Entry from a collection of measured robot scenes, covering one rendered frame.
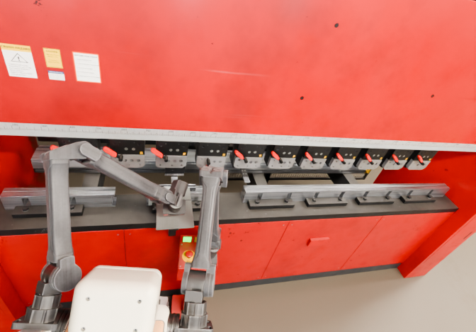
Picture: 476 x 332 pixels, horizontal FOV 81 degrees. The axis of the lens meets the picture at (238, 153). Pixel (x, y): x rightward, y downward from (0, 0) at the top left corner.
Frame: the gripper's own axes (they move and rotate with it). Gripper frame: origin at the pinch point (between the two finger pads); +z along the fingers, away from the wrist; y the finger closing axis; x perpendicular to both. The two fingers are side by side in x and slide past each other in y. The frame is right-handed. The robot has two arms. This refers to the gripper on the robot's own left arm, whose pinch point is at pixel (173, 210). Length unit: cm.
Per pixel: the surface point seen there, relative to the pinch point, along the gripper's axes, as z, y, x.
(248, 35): -64, -25, -55
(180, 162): -7.9, -2.9, -22.3
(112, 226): 16.9, 29.5, 4.1
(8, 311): 62, 85, 42
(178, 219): 1.6, -2.5, 4.2
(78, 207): 18, 46, -6
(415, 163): -7, -155, -24
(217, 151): -14.1, -20.7, -26.4
